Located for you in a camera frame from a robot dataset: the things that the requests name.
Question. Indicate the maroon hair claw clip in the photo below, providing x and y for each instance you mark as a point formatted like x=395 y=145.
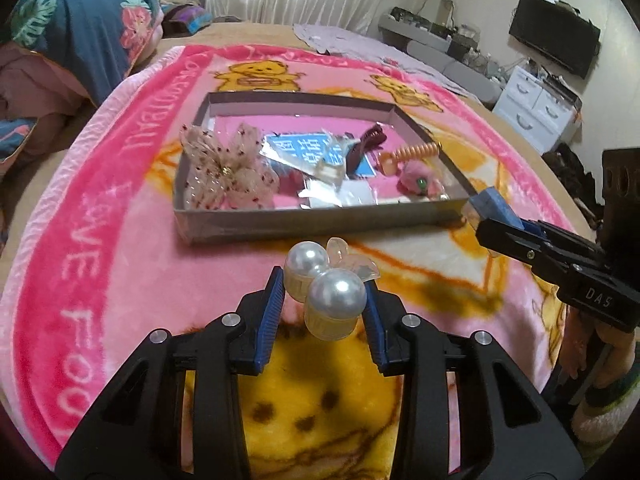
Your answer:
x=372 y=135

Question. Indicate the black wall television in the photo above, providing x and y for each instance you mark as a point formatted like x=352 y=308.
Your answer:
x=555 y=35

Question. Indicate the striped pillow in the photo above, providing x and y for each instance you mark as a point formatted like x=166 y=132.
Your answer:
x=187 y=20

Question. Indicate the grey vanity desk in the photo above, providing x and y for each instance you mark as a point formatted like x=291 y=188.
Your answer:
x=470 y=77

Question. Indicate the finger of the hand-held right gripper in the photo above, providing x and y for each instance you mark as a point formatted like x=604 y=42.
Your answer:
x=505 y=240
x=570 y=245

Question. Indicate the person's right forearm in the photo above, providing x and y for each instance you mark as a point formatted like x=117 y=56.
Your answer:
x=615 y=425

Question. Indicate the clear plastic packaging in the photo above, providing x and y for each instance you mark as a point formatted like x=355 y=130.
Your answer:
x=325 y=175

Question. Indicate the dark clothes heap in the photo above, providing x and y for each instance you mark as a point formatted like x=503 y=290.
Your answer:
x=570 y=175

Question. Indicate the blue silver foil packet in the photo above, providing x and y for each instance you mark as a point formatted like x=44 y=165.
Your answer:
x=295 y=147

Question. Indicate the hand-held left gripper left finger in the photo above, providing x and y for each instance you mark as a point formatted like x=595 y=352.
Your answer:
x=272 y=300

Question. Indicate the lace flower hair accessory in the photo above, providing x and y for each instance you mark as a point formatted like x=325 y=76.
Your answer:
x=225 y=170

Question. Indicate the blue floral quilt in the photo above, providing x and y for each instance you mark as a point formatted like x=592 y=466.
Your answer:
x=65 y=25

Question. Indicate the person's right hand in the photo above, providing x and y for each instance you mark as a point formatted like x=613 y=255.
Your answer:
x=582 y=332

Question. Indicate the pink bear printed blanket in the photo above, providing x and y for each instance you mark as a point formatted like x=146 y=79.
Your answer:
x=125 y=260

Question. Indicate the vanity mirror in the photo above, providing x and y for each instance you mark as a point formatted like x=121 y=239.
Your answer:
x=439 y=7

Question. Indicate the purple printed sheet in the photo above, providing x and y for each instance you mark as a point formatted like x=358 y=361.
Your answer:
x=350 y=42

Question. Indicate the white drawer cabinet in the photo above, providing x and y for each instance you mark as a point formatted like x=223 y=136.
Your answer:
x=535 y=105

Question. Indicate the pearl hair clip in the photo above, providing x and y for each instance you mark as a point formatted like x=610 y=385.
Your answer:
x=335 y=292

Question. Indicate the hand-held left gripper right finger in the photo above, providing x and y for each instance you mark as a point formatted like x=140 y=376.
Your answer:
x=374 y=320

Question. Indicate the shallow cardboard box pink inside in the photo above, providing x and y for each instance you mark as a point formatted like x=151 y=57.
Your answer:
x=310 y=220

